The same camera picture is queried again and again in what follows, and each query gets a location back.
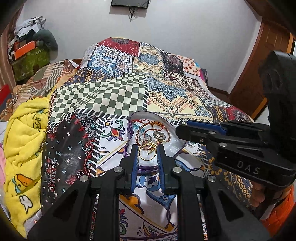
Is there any brown striped cloth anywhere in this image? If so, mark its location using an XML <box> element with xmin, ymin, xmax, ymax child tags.
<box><xmin>1</xmin><ymin>59</ymin><xmax>78</xmax><ymax>121</ymax></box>

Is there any purple heart-shaped tin box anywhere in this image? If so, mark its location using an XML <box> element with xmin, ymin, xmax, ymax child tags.
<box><xmin>124</xmin><ymin>111</ymin><xmax>185</xmax><ymax>174</ymax></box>

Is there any silver hoop ring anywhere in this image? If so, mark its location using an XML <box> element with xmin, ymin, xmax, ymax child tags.
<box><xmin>138</xmin><ymin>133</ymin><xmax>153</xmax><ymax>145</ymax></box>

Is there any yellow cartoon blanket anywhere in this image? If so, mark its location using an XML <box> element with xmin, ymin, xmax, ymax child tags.
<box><xmin>3</xmin><ymin>97</ymin><xmax>50</xmax><ymax>237</ymax></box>

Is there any gold bangle ring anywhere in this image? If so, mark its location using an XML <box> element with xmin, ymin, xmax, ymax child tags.
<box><xmin>138</xmin><ymin>146</ymin><xmax>159</xmax><ymax>162</ymax></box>

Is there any dark green cushion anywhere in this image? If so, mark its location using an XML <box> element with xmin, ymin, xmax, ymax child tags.
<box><xmin>32</xmin><ymin>29</ymin><xmax>58</xmax><ymax>52</ymax></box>

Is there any red cord bracelet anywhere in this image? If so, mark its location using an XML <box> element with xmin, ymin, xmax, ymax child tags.
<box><xmin>130</xmin><ymin>118</ymin><xmax>151</xmax><ymax>130</ymax></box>

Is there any person's right hand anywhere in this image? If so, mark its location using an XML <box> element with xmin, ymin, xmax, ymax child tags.
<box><xmin>249</xmin><ymin>181</ymin><xmax>265</xmax><ymax>207</ymax></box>

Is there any orange shoe box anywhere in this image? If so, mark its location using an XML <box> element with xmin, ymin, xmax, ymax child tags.
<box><xmin>14</xmin><ymin>41</ymin><xmax>35</xmax><ymax>59</ymax></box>

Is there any red box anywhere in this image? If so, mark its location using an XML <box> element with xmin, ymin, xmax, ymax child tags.
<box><xmin>0</xmin><ymin>84</ymin><xmax>11</xmax><ymax>104</ymax></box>

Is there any brown wooden door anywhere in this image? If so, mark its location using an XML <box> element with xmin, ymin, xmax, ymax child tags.
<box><xmin>230</xmin><ymin>21</ymin><xmax>293</xmax><ymax>120</ymax></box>

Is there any silver ring with pink stone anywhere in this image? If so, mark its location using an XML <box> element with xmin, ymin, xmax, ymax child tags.
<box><xmin>139</xmin><ymin>138</ymin><xmax>158</xmax><ymax>151</ymax></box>

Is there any green patterned storage box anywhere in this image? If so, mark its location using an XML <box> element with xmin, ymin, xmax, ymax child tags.
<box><xmin>11</xmin><ymin>47</ymin><xmax>50</xmax><ymax>82</ymax></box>

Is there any red and gold braided bracelet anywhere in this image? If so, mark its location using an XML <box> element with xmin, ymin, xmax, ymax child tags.
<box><xmin>135</xmin><ymin>119</ymin><xmax>171</xmax><ymax>148</ymax></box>

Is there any colourful patchwork bedspread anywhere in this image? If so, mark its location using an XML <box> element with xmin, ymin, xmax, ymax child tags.
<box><xmin>40</xmin><ymin>38</ymin><xmax>251</xmax><ymax>240</ymax></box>

